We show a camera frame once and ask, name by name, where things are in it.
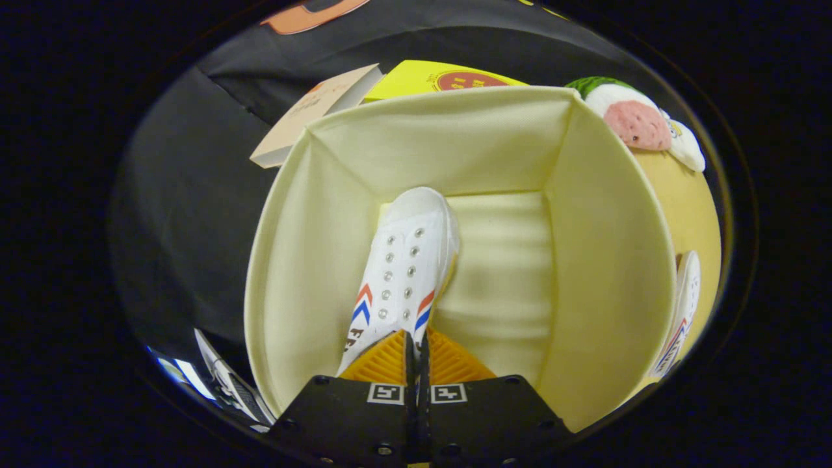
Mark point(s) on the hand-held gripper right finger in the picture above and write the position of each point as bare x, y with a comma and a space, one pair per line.
487, 422

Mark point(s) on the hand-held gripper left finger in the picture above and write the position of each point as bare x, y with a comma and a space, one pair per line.
351, 422

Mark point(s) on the white canvas shoe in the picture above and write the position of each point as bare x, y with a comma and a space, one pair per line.
403, 260
682, 305

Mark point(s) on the cream fabric storage box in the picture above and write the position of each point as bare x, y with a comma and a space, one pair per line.
585, 260

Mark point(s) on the white laptop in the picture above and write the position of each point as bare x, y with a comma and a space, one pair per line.
237, 390

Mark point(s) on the computer monitor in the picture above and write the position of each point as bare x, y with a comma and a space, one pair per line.
182, 374

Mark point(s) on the watermelon slice plush toy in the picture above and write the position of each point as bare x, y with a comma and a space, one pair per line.
634, 120

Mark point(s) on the white plush toy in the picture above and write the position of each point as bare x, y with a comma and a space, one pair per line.
686, 146

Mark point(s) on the yellow book with red circle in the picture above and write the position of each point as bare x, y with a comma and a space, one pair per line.
416, 81

